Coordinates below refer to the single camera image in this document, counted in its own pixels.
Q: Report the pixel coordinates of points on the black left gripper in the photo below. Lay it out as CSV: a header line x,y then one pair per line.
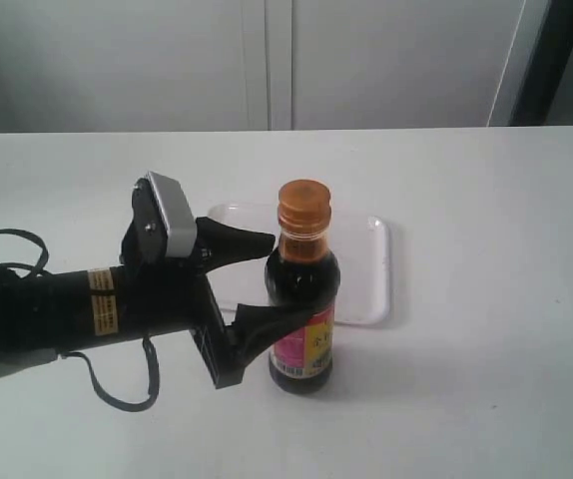
x,y
174,294

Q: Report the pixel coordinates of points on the dark soy sauce bottle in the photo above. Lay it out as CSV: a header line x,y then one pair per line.
x,y
303,270

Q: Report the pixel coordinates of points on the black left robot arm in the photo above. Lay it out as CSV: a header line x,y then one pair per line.
x,y
45,316

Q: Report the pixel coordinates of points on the white rectangular plastic tray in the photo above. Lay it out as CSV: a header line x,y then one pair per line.
x,y
361,244

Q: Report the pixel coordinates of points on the white cabinet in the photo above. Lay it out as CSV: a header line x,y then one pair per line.
x,y
107,66

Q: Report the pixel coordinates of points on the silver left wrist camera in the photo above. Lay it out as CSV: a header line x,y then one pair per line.
x,y
179,222

